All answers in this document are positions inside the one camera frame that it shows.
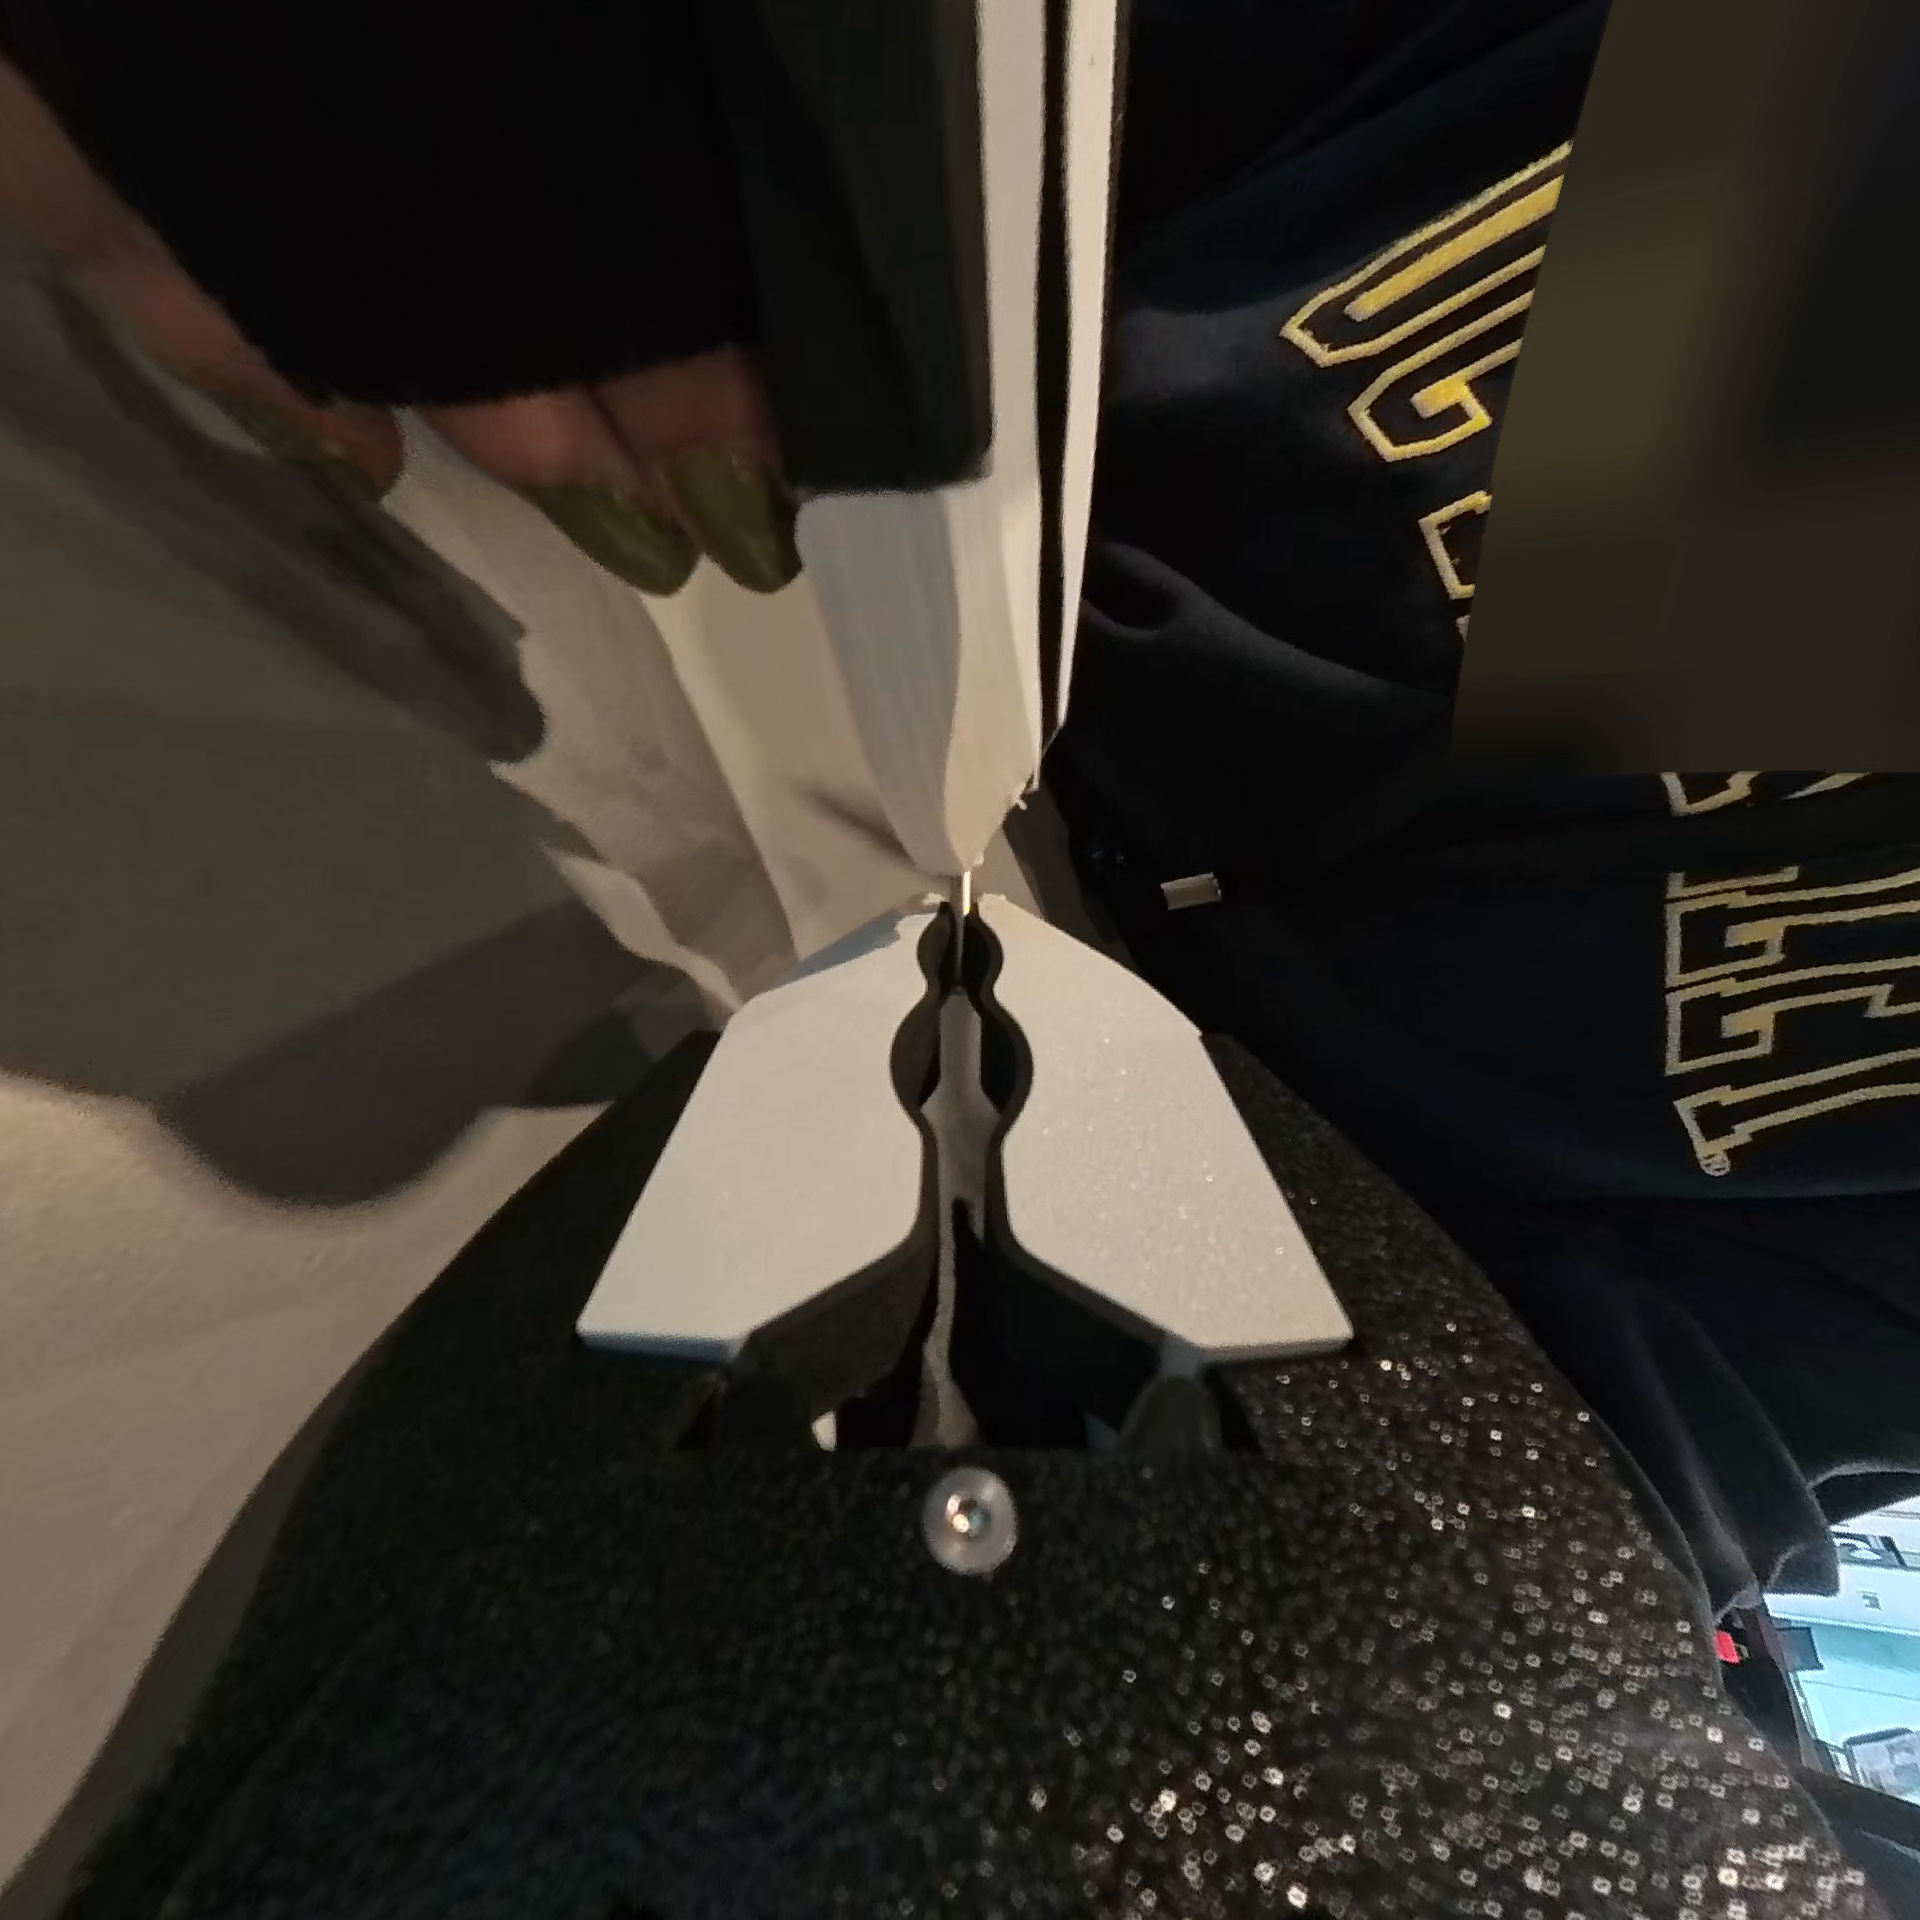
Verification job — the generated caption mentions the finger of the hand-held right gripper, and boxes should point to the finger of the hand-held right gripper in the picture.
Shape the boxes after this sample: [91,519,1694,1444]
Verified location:
[798,0,1072,878]
[1039,0,1131,786]

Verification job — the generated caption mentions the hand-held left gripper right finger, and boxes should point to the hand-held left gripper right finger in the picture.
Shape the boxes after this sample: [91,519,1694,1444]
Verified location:
[957,894,1351,1414]

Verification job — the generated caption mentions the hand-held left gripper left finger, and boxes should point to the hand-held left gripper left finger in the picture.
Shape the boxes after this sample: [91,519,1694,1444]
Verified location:
[575,894,962,1414]

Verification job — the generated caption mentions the grey desk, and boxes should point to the grey desk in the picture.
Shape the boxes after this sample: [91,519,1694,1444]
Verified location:
[0,243,931,1907]

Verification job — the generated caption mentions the person's right hand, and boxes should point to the person's right hand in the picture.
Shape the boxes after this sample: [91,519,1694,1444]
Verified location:
[0,61,802,596]

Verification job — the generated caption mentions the person's black printed hoodie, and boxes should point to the person's black printed hoodie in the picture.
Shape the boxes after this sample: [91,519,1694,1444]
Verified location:
[1042,0,1920,1616]

